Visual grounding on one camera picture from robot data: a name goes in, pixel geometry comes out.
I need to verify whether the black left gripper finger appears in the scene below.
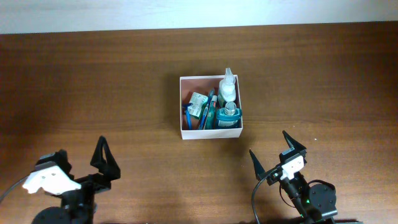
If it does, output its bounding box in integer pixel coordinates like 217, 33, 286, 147
90, 136, 121, 180
57, 149, 75, 179

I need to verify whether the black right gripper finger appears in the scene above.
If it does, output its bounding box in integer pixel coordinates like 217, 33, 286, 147
282, 131, 307, 154
249, 150, 266, 180

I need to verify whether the blue mouthwash bottle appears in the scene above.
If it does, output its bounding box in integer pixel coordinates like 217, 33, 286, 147
216, 102, 242, 129

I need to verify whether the green white toothpaste tube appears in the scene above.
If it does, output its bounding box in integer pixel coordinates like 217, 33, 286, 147
205, 95, 218, 129

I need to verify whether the clear green-label sanitizer bottle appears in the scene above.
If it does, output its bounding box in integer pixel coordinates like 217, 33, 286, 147
218, 68, 236, 108

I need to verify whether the blue toothbrush with cap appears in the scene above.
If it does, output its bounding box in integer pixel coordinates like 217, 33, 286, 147
198, 89, 215, 130

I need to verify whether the green white soap box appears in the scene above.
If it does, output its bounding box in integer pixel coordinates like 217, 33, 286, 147
188, 92, 208, 119

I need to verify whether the blue disposable razor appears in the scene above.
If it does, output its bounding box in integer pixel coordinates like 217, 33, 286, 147
182, 103, 192, 130

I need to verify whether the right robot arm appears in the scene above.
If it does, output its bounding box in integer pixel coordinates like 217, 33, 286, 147
249, 131, 338, 223

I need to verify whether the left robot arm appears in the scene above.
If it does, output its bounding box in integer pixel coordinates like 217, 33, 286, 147
22, 136, 121, 223

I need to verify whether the pink open cardboard box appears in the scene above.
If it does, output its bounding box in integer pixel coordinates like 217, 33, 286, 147
179, 75, 243, 140

